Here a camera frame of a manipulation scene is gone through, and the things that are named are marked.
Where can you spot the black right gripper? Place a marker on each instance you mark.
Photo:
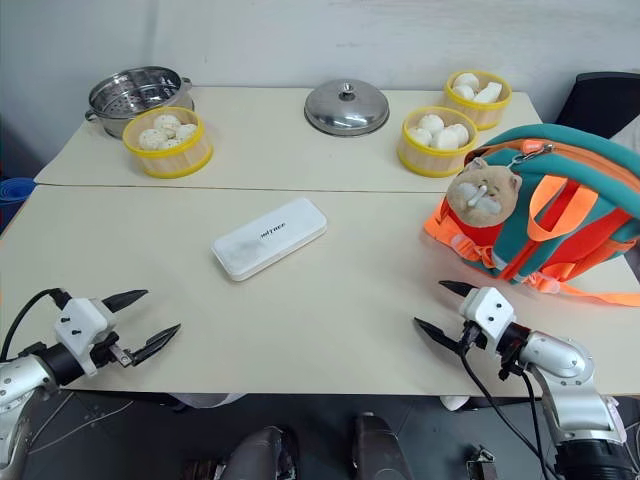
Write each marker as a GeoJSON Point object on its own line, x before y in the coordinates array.
{"type": "Point", "coordinates": [472, 337]}

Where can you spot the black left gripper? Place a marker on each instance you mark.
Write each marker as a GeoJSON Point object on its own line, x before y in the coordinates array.
{"type": "Point", "coordinates": [111, 350]}

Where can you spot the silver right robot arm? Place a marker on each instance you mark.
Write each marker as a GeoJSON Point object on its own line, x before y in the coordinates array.
{"type": "Point", "coordinates": [560, 355]}

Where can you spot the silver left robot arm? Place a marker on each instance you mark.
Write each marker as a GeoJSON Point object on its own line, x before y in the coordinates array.
{"type": "Point", "coordinates": [22, 375]}

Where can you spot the white rectangular case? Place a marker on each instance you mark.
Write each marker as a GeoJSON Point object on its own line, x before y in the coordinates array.
{"type": "Point", "coordinates": [267, 240]}

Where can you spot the teal and orange backpack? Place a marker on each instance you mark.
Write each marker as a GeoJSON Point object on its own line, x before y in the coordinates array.
{"type": "Point", "coordinates": [565, 175]}

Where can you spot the dark rounded shape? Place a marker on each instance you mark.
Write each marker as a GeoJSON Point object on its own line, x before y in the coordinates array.
{"type": "Point", "coordinates": [380, 447]}
{"type": "Point", "coordinates": [265, 452]}

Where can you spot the yellow-rimmed bamboo steamer basket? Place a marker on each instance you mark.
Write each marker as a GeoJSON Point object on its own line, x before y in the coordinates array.
{"type": "Point", "coordinates": [492, 112]}
{"type": "Point", "coordinates": [172, 160]}
{"type": "Point", "coordinates": [432, 157]}

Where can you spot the white steamed bun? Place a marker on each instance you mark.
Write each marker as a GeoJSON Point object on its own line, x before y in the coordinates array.
{"type": "Point", "coordinates": [166, 122]}
{"type": "Point", "coordinates": [186, 131]}
{"type": "Point", "coordinates": [430, 122]}
{"type": "Point", "coordinates": [458, 132]}
{"type": "Point", "coordinates": [463, 92]}
{"type": "Point", "coordinates": [419, 135]}
{"type": "Point", "coordinates": [150, 139]}
{"type": "Point", "coordinates": [444, 139]}
{"type": "Point", "coordinates": [170, 144]}
{"type": "Point", "coordinates": [488, 93]}
{"type": "Point", "coordinates": [466, 80]}

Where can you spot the blue round container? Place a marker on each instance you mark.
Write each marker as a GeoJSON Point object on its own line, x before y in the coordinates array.
{"type": "Point", "coordinates": [15, 197]}

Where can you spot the steel pot lid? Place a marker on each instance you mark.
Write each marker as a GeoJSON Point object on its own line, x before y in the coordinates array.
{"type": "Point", "coordinates": [346, 110]}

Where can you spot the steel steamer pot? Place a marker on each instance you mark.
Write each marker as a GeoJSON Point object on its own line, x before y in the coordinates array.
{"type": "Point", "coordinates": [132, 90]}

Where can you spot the black chair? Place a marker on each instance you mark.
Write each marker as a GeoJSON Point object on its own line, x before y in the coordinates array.
{"type": "Point", "coordinates": [600, 102]}

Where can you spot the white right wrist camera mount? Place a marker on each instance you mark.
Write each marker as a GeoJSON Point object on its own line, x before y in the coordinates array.
{"type": "Point", "coordinates": [487, 310]}

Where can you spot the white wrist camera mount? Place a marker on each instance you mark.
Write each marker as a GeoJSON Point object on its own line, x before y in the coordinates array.
{"type": "Point", "coordinates": [487, 310]}
{"type": "Point", "coordinates": [80, 320]}

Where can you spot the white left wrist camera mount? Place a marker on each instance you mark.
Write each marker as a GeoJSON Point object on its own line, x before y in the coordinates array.
{"type": "Point", "coordinates": [80, 320]}

